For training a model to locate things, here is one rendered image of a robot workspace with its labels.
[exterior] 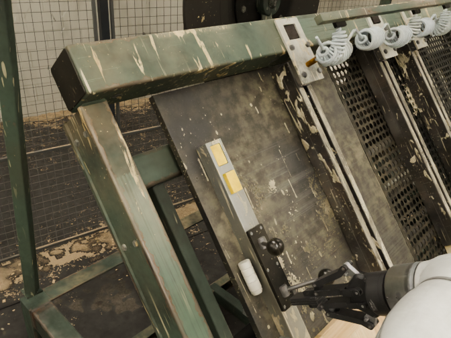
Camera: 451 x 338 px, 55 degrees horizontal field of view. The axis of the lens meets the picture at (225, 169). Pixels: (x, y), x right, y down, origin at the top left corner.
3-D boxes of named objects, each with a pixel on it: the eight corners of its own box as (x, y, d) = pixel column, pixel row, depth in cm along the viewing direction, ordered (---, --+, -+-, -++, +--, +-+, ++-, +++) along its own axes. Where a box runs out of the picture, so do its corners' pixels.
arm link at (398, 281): (430, 332, 65) (394, 332, 69) (451, 302, 70) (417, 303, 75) (405, 277, 65) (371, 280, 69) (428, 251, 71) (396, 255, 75)
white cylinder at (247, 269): (235, 265, 98) (249, 296, 98) (243, 263, 96) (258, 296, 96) (243, 259, 100) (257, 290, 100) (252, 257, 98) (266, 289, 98)
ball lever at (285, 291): (281, 303, 97) (337, 286, 92) (274, 288, 97) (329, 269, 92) (284, 296, 100) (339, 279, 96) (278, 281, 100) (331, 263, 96)
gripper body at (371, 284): (376, 279, 69) (331, 284, 76) (398, 327, 69) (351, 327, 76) (396, 259, 74) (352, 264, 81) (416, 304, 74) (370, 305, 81)
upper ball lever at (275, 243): (257, 253, 99) (273, 260, 86) (250, 238, 99) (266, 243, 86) (271, 246, 100) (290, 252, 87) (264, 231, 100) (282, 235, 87)
